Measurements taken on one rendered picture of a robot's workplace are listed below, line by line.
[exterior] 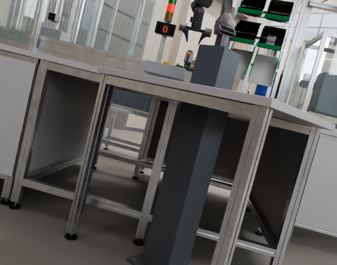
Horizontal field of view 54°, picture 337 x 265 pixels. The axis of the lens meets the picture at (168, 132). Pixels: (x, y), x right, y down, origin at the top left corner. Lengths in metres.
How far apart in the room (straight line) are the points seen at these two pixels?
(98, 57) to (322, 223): 1.90
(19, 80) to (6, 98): 0.13
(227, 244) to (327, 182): 1.58
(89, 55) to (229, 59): 0.79
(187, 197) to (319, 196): 1.35
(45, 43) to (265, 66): 1.24
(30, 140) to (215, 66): 1.07
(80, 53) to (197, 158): 0.89
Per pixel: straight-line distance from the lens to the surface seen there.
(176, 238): 1.54
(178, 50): 7.67
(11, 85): 2.01
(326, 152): 2.59
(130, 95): 3.90
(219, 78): 1.47
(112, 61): 1.86
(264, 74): 1.96
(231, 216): 1.12
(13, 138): 2.00
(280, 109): 1.12
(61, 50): 1.96
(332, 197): 2.66
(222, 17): 1.59
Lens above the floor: 0.76
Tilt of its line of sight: 5 degrees down
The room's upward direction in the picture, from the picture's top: 14 degrees clockwise
